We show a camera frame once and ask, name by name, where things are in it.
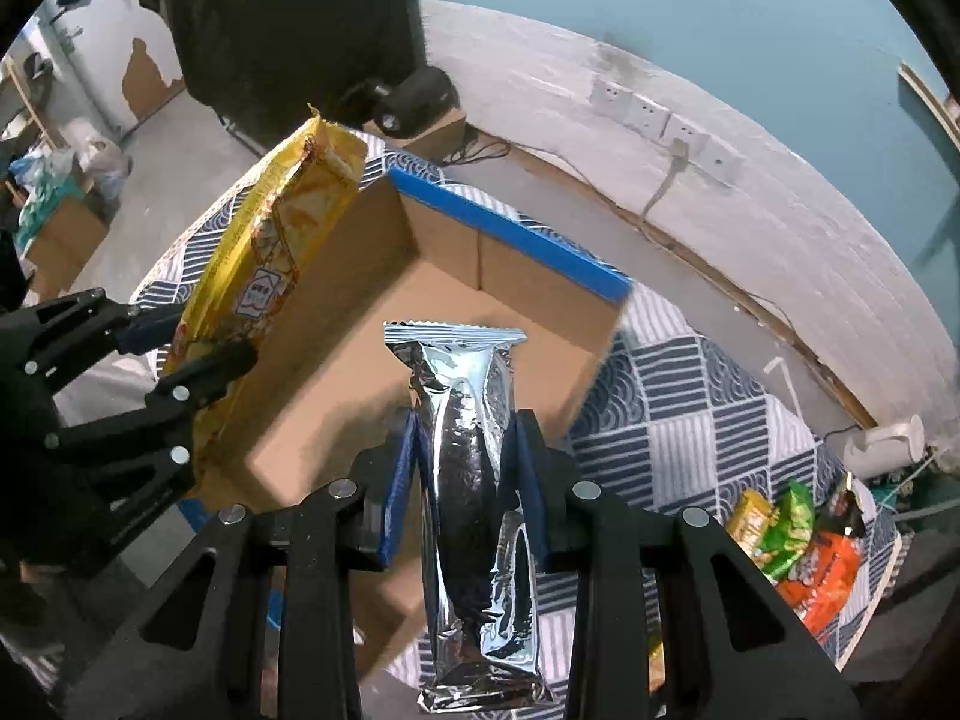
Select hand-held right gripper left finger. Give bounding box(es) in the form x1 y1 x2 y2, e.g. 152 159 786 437
67 409 421 720

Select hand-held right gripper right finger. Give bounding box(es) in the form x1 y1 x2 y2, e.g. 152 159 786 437
499 409 863 720

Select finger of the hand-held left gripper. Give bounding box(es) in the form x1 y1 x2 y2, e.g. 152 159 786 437
0 289 182 392
30 343 257 565

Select silver foil snack packet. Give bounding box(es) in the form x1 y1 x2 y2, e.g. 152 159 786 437
382 321 556 713

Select long yellow snack packet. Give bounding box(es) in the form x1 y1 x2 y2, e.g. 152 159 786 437
161 109 370 492

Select cardboard box with blue rim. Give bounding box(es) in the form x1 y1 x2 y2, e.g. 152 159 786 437
180 165 635 691

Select green snack packet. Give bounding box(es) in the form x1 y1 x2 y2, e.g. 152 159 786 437
757 480 815 582

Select open cardboard box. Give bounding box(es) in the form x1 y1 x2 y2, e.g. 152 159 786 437
22 191 113 301

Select white plastic bag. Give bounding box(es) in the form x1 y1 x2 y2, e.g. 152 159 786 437
67 120 136 200

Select blue plastic bag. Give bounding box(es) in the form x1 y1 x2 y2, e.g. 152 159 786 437
7 150 80 241

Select small yellow snack packet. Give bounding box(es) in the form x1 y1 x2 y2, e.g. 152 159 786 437
726 487 777 560

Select wooden stick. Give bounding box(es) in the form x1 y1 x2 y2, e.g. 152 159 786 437
0 60 61 151

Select white plastic piece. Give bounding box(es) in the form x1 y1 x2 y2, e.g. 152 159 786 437
763 356 803 417

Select orange snack packet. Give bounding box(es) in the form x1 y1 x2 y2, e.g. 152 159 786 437
776 529 862 642

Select large dark panel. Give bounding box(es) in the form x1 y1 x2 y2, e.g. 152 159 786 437
157 0 428 147

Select white kettle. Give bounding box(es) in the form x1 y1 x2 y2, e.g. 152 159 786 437
840 414 927 479

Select black cables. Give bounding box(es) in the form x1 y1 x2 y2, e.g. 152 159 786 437
442 124 511 166

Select grey plug cable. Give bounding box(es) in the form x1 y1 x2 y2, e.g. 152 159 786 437
637 139 695 230

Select wooden frame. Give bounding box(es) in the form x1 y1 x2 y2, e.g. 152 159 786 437
896 60 960 147

